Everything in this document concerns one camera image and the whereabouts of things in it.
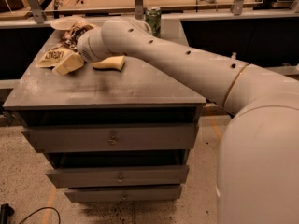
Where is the grey metal rail frame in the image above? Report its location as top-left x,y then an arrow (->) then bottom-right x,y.
0,0 -> 298,29

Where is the middle grey drawer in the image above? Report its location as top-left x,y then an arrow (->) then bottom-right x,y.
46,165 -> 189,188

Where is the black floor cable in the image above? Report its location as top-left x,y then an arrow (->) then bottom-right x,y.
0,203 -> 61,224

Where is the bottom grey drawer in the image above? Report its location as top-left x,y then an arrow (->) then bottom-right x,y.
64,185 -> 182,203

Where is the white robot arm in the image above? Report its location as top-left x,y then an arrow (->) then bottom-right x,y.
63,17 -> 299,224

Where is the green soda can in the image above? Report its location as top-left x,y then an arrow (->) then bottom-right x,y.
145,7 -> 162,37

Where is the grey drawer cabinet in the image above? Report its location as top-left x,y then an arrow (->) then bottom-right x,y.
2,18 -> 206,203

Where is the white paper plate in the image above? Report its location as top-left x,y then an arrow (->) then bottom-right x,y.
50,16 -> 86,31

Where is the clear sanitizer bottle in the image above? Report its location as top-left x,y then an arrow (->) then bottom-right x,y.
231,52 -> 237,60

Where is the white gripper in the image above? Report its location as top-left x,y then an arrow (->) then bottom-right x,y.
52,27 -> 111,76

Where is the top grey drawer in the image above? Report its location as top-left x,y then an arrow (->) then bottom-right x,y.
22,123 -> 198,153

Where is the grey drawer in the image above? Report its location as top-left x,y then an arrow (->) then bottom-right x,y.
64,185 -> 182,203
22,123 -> 198,153
46,165 -> 189,188

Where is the brown chip bag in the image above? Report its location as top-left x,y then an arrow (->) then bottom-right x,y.
36,22 -> 96,69

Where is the yellow sponge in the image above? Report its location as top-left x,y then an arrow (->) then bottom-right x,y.
91,56 -> 125,71

